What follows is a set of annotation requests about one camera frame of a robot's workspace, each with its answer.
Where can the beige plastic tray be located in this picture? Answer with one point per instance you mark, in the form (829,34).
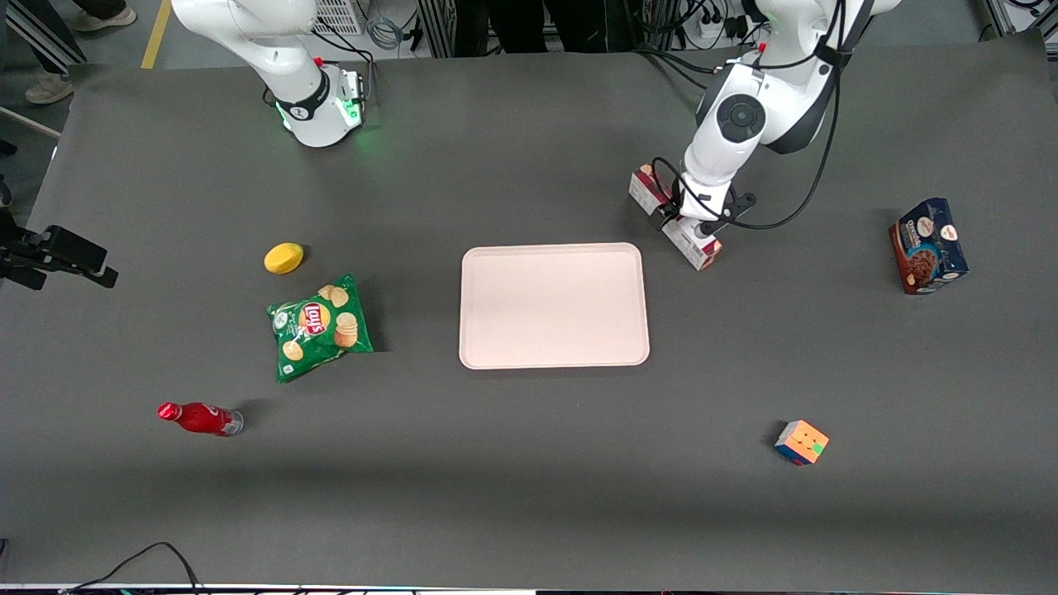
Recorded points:
(554,306)

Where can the white power strip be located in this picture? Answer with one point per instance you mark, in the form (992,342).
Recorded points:
(717,29)

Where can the white vented box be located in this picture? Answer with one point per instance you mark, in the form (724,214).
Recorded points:
(339,15)

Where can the red cookie box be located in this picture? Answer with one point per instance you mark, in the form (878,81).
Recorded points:
(698,249)

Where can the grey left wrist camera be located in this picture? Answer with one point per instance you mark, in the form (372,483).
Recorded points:
(742,201)

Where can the dark aluminium frame bar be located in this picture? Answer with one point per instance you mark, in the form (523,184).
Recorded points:
(50,37)

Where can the beige shoe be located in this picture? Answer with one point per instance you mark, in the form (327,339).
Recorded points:
(48,88)
(106,18)

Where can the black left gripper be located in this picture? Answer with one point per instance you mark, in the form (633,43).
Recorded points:
(671,216)

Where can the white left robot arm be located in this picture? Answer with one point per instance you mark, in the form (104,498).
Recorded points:
(740,120)

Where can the yellow lemon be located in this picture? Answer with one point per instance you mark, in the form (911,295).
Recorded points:
(283,258)

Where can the colourful puzzle cube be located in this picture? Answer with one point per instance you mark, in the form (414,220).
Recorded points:
(802,442)

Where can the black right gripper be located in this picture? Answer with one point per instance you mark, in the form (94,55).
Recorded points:
(11,232)

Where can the red soda bottle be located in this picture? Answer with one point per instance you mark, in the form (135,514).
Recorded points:
(202,418)

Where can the person in dark clothing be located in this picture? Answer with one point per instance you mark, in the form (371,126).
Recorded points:
(529,25)

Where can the blue chocolate cookie box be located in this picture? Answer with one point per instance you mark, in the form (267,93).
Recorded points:
(930,248)

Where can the green chips bag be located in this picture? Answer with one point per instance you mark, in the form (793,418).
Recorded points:
(318,326)

